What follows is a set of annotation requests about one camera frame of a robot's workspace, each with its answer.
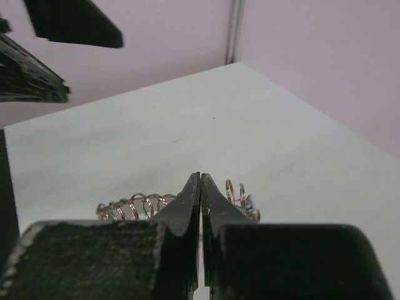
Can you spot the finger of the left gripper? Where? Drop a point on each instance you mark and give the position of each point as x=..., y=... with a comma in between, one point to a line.
x=74, y=22
x=26, y=79

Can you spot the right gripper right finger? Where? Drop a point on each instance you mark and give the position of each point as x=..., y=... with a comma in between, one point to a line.
x=248, y=260

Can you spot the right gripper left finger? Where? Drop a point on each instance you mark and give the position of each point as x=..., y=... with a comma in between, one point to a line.
x=83, y=259

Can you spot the blue tag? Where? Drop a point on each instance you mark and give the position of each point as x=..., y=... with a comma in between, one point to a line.
x=249, y=204

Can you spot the metal disc with keyrings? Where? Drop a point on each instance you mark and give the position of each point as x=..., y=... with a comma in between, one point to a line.
x=146, y=206

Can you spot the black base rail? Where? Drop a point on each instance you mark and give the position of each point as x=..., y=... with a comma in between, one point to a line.
x=9, y=219

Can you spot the left aluminium corner post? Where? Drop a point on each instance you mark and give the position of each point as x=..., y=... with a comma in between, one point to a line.
x=233, y=31

